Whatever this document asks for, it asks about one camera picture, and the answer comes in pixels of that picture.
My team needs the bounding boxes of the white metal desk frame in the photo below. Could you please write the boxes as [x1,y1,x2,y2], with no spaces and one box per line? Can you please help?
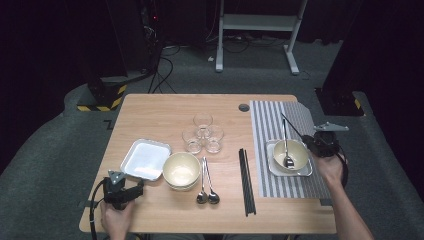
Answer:
[215,0,309,76]

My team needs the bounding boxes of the person's left hand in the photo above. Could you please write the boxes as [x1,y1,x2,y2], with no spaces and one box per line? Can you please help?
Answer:
[100,201,135,240]

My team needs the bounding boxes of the cream ceramic bowl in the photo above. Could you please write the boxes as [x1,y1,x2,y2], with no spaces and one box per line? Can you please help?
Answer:
[273,139,309,173]
[162,151,202,188]
[166,179,200,192]

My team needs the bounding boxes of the cable bundle under desk frame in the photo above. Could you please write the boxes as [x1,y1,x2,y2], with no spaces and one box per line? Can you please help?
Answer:
[206,31,288,54]

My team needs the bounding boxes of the left hand-held gripper cable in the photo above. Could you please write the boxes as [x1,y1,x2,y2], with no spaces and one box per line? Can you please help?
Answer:
[89,181,106,240]

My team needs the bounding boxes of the person's right hand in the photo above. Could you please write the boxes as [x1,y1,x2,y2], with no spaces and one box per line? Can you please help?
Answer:
[313,154,348,188]

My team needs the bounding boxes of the white square tray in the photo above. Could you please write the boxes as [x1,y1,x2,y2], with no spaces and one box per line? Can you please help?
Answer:
[265,139,314,178]
[119,138,172,182]

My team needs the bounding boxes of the hand-held gripper cable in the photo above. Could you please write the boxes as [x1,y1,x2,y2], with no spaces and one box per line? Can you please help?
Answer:
[334,144,350,188]
[89,181,106,240]

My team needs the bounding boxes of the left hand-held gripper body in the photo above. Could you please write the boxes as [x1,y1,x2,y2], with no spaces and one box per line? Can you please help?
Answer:
[102,169,134,211]

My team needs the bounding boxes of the black equipment tower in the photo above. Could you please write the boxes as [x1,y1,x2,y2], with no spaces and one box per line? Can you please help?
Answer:
[138,0,164,74]

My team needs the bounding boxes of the clear glass cup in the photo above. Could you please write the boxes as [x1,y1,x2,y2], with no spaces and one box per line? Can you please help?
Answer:
[181,127,205,155]
[203,124,225,155]
[193,112,214,138]

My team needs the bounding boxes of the right hand-held gripper cable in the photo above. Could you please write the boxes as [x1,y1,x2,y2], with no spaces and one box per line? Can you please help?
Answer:
[334,144,350,188]

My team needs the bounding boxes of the grey striped placemat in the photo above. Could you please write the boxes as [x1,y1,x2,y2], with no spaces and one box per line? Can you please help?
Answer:
[249,99,333,200]

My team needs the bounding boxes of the black floor cable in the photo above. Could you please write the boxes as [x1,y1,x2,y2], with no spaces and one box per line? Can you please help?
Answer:
[147,56,178,95]

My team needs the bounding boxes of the bundle of black chopsticks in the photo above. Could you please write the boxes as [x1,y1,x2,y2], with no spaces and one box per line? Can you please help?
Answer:
[238,148,257,217]

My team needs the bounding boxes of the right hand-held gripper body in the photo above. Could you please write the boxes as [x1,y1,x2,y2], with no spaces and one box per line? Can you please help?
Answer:
[311,121,350,158]

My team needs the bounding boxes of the black stand with hazard stripes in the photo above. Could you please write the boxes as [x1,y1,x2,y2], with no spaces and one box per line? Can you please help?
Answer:
[314,87,365,117]
[76,75,128,113]

